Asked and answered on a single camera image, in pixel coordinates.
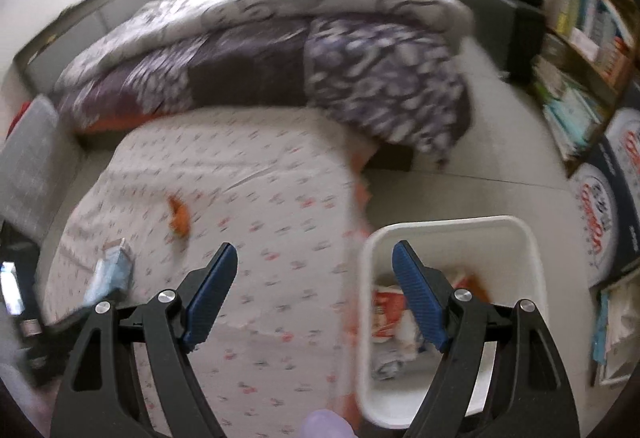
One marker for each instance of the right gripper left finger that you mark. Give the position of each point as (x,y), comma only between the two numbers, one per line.
(101,391)

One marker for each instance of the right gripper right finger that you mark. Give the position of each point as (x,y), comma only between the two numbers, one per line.
(500,374)

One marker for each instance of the light blue tissue pack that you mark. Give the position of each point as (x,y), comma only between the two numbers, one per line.
(112,275)

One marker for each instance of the red instant noodle cup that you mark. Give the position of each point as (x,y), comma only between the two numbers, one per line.
(391,316)

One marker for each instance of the orange peel scrap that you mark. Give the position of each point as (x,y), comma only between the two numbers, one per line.
(180,222)

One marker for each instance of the lower Ganten water carton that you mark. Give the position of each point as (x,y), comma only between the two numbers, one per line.
(608,216)

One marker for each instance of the ganten water carton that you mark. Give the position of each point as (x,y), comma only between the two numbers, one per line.
(608,216)
(623,136)

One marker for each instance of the grey checked cushion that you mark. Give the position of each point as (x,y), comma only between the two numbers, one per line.
(39,161)

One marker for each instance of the upper Ganten water carton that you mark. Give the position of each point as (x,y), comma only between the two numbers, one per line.
(623,136)

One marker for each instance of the cherry print table cloth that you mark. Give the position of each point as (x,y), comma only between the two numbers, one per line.
(281,185)

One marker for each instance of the purple patterned quilt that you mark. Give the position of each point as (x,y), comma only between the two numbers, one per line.
(391,78)

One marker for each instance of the wooden bookshelf with books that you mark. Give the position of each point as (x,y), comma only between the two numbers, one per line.
(587,58)

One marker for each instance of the grey padded headboard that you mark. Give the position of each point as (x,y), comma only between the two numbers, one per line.
(41,61)

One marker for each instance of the black storage bench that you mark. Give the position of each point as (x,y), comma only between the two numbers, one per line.
(511,33)

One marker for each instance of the white cartoon print duvet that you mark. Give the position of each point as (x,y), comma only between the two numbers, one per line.
(173,18)

